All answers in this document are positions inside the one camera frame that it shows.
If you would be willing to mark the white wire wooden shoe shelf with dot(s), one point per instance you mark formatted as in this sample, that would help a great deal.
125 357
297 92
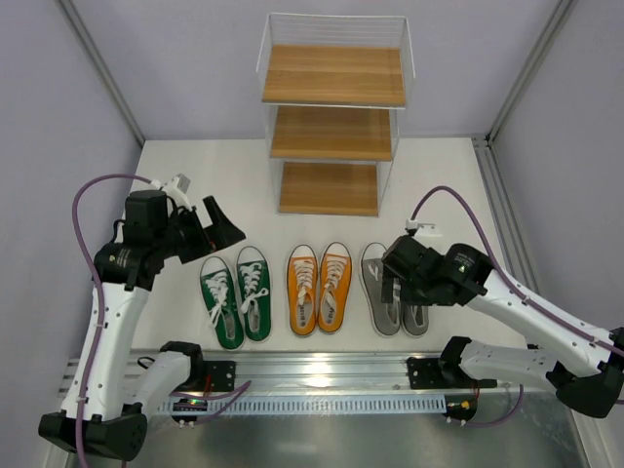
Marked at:
332 89

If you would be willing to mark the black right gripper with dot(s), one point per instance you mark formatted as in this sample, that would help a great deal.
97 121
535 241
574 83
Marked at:
397 275

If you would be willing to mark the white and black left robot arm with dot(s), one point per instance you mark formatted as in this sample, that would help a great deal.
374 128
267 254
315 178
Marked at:
97 416

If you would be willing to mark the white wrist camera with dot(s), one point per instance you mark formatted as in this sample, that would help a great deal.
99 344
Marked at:
418 229
176 188

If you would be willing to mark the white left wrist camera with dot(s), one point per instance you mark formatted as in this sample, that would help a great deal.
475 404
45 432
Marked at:
176 188

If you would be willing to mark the orange sneaker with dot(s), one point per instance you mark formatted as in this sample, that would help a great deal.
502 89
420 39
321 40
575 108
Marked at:
336 275
302 281

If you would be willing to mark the green sneaker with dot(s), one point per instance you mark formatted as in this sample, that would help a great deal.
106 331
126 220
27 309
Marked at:
254 283
218 293

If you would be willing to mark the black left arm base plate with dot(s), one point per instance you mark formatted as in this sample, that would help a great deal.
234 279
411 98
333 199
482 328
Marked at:
217 376

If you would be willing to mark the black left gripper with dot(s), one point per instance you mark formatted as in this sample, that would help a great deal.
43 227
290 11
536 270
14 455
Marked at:
196 236

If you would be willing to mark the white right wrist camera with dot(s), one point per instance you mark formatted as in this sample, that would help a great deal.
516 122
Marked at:
418 229

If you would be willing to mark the grey sneaker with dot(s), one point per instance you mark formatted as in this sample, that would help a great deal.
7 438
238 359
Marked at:
385 317
414 319

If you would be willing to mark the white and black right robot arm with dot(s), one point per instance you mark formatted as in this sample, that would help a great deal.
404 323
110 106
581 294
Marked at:
582 365

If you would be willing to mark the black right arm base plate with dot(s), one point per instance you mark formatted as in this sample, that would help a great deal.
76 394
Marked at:
426 373

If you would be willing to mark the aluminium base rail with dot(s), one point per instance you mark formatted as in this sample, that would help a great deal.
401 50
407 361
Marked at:
320 373

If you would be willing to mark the slotted grey cable duct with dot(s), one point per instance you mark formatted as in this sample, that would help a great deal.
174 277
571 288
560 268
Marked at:
269 405

